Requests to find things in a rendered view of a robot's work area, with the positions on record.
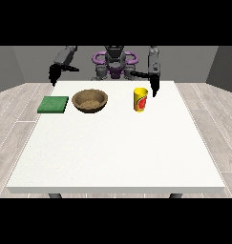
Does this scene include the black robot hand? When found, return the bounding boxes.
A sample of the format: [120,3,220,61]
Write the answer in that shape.
[48,63,80,88]
[130,71,160,98]

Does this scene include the yellow cup with melon print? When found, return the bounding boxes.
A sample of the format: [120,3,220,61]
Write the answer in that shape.
[133,87,149,113]

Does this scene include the green square pad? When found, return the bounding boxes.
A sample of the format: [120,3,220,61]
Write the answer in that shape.
[36,95,70,114]

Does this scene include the brown wooden bowl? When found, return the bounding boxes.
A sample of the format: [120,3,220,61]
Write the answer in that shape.
[71,89,109,113]

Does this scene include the grey robot trunk purple rings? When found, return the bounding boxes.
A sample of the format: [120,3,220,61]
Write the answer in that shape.
[91,45,139,81]

